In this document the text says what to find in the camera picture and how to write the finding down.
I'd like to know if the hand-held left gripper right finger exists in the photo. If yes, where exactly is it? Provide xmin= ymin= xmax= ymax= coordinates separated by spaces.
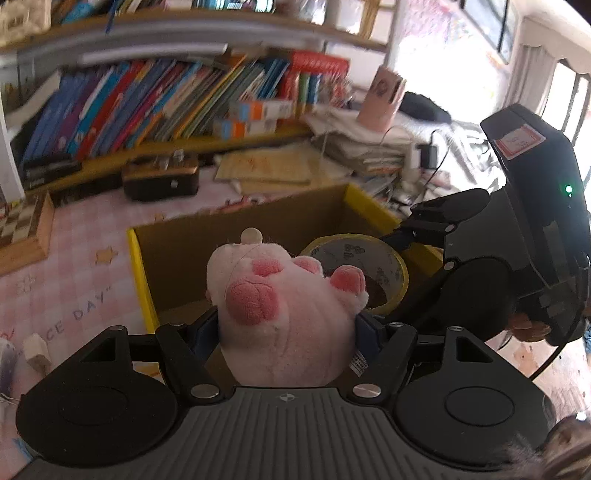
xmin=345 ymin=313 xmax=509 ymax=407

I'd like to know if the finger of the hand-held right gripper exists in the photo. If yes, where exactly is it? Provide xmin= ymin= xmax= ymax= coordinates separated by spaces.
xmin=379 ymin=188 xmax=490 ymax=254

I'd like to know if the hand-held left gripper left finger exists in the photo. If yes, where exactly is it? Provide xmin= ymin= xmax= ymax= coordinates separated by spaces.
xmin=60 ymin=307 xmax=234 ymax=405

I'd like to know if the pink plush toy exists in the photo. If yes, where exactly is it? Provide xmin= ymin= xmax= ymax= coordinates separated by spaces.
xmin=205 ymin=228 xmax=370 ymax=388

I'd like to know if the yellow tape roll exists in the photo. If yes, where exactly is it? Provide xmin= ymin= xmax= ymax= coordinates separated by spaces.
xmin=300 ymin=233 xmax=410 ymax=317

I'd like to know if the yellow cardboard box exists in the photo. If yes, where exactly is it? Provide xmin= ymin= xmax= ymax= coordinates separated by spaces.
xmin=127 ymin=184 xmax=444 ymax=384

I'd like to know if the person's right hand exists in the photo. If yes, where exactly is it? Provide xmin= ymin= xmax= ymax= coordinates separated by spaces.
xmin=509 ymin=315 xmax=553 ymax=343

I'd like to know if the stack of papers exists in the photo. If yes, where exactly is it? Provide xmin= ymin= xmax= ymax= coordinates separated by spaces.
xmin=302 ymin=108 xmax=417 ymax=177

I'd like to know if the black cap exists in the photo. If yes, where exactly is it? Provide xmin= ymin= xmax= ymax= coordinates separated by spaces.
xmin=399 ymin=91 xmax=451 ymax=123

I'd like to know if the pink card box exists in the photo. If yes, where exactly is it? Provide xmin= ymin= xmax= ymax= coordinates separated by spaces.
xmin=358 ymin=65 xmax=407 ymax=133

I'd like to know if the pink checked tablecloth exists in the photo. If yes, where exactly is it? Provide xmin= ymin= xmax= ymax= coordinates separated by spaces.
xmin=0 ymin=157 xmax=591 ymax=416

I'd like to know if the white curtain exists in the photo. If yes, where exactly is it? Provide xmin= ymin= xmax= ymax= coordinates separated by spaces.
xmin=507 ymin=14 xmax=591 ymax=118

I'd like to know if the dark brown case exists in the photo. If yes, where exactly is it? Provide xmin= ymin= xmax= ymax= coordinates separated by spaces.
xmin=121 ymin=154 xmax=200 ymax=202

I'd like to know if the white plug adapter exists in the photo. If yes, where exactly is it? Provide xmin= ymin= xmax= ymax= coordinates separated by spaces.
xmin=23 ymin=335 xmax=52 ymax=373

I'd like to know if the beige booklet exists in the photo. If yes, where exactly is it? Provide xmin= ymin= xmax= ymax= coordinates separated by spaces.
xmin=215 ymin=150 xmax=320 ymax=186

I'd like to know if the white tube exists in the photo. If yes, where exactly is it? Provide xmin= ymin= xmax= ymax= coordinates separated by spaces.
xmin=0 ymin=337 xmax=22 ymax=394

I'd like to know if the small orange white box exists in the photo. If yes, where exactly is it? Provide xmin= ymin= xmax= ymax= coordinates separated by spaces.
xmin=228 ymin=99 xmax=294 ymax=121
xmin=213 ymin=117 xmax=279 ymax=140

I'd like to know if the wooden chess board box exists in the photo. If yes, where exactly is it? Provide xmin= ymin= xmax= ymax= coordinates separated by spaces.
xmin=0 ymin=191 xmax=55 ymax=274

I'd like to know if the fuzzy brown clothing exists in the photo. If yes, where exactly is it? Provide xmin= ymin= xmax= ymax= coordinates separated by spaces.
xmin=503 ymin=413 xmax=591 ymax=480

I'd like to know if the row of colourful books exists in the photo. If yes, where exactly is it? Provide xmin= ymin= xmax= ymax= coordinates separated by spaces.
xmin=21 ymin=51 xmax=352 ymax=163

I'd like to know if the wooden bookshelf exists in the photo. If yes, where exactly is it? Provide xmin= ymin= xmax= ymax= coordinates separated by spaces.
xmin=0 ymin=0 xmax=399 ymax=195

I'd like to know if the black cable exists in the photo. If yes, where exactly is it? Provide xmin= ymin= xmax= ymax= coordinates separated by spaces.
xmin=531 ymin=258 xmax=591 ymax=383

